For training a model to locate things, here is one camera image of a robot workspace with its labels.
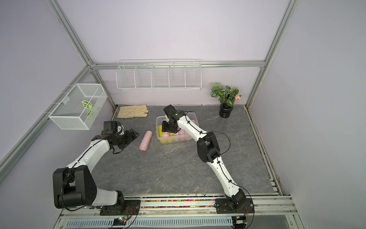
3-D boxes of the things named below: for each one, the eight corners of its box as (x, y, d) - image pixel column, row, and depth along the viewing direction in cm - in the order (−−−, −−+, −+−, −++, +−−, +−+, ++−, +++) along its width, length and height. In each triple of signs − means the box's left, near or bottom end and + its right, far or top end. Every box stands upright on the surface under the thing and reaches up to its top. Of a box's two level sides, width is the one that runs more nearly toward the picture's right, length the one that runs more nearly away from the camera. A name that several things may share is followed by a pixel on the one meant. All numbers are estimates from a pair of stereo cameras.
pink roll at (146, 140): (140, 150, 97) (138, 148, 95) (147, 132, 107) (146, 130, 104) (146, 151, 97) (145, 148, 94) (152, 133, 106) (152, 130, 104)
